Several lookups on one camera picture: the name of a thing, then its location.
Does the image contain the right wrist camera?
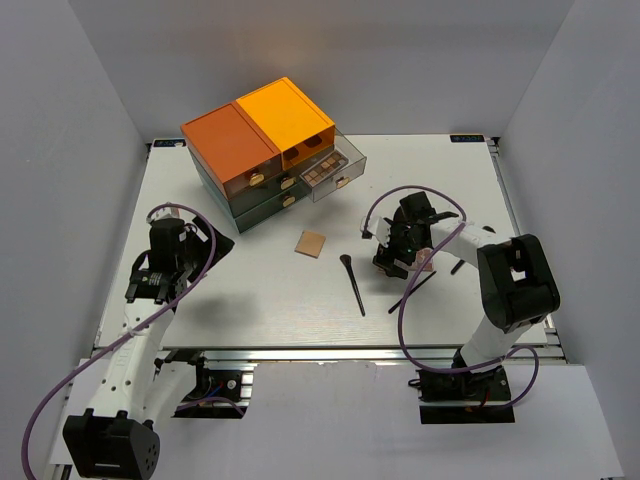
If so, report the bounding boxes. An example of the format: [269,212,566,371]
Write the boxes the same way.
[360,216,392,247]

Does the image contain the black logo sticker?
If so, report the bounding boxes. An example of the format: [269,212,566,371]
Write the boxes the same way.
[449,134,485,143]

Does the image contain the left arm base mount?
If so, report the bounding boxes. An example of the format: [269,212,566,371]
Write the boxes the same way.
[154,349,247,419]

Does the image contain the clear drawer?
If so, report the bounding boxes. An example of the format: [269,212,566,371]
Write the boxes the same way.
[300,130,367,202]

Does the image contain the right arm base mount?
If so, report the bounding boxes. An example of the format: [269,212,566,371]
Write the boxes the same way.
[407,366,515,425]

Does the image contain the thin black makeup brush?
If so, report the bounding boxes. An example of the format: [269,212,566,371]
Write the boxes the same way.
[387,271,437,315]

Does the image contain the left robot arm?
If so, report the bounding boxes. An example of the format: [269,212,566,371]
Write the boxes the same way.
[62,218,400,479]

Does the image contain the tan square compact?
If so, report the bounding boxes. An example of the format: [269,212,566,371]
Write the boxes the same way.
[294,230,326,259]

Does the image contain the brown eyeshadow palette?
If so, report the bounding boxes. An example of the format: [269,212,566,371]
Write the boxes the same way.
[302,151,348,187]

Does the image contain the peach compact with label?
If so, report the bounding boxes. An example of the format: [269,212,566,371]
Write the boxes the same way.
[407,248,434,272]

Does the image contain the aluminium table rail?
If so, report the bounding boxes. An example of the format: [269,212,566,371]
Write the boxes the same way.
[199,342,471,364]

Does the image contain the stacked drawer organizer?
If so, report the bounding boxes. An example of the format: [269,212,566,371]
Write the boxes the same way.
[181,77,336,233]

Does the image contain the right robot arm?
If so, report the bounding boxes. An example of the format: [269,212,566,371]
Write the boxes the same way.
[361,191,561,399]

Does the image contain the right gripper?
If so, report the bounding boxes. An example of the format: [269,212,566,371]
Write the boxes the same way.
[372,217,425,280]

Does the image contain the small black round brush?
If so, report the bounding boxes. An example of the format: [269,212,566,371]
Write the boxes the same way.
[339,254,366,317]

